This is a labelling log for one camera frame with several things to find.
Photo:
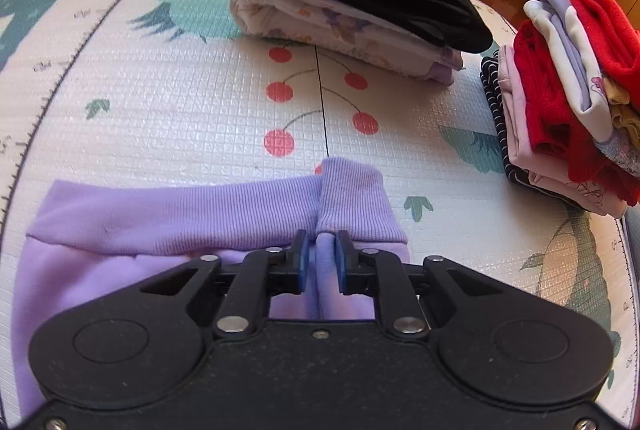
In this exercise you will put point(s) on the red folded sweater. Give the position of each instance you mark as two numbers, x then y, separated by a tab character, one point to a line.
578	62

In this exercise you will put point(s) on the purple sweatshirt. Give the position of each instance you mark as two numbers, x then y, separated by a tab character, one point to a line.
87	241

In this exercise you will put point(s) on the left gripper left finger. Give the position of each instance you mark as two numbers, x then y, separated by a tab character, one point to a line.
248	287

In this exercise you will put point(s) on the cartoon foam play mat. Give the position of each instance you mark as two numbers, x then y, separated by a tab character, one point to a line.
132	93

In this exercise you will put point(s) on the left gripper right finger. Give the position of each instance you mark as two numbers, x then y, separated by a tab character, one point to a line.
381	276

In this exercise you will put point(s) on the white floral folded garment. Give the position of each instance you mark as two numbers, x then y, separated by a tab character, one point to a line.
335	26

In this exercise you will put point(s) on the pink folded garment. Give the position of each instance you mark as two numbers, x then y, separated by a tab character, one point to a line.
542	171

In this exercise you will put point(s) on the striped folded garment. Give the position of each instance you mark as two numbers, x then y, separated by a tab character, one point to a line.
489	78

